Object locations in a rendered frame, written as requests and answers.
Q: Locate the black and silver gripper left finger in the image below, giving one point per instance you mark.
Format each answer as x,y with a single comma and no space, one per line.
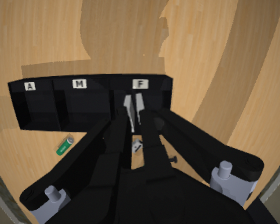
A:
45,197

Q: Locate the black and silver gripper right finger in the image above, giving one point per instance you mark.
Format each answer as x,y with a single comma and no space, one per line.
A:
230,171

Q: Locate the black rack of labelled bins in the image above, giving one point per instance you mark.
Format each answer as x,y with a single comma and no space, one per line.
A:
80,110

